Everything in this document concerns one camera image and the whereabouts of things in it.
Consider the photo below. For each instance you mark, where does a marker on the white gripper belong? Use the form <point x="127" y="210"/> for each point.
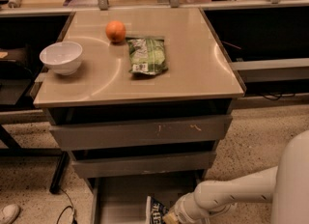
<point x="181" y="210"/>

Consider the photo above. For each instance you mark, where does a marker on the blue chip bag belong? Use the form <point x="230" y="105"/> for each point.
<point x="155" y="211"/>

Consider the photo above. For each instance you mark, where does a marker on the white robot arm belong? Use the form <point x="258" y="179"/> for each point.
<point x="286" y="186"/>

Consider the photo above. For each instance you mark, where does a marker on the open bottom drawer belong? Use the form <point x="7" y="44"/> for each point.
<point x="123" y="200"/>

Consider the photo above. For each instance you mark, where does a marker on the middle grey drawer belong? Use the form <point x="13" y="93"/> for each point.
<point x="143" y="165"/>

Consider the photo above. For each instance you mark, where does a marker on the grey drawer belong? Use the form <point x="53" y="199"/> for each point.
<point x="140" y="132"/>
<point x="143" y="165"/>

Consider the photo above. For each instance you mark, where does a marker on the grey drawer cabinet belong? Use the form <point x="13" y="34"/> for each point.
<point x="198" y="82"/>

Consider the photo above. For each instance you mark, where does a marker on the top grey drawer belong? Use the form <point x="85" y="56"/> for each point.
<point x="140" y="132"/>

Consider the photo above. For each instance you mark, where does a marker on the green chip bag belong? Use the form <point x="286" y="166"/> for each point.
<point x="147" y="55"/>

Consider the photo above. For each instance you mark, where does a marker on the black table leg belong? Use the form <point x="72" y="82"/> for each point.
<point x="59" y="171"/>

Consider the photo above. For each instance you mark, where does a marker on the white sneaker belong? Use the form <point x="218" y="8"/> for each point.
<point x="9" y="214"/>

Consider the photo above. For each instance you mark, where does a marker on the white bowl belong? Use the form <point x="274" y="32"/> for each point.
<point x="62" y="57"/>

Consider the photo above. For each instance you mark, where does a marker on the orange fruit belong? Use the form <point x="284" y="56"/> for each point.
<point x="115" y="31"/>

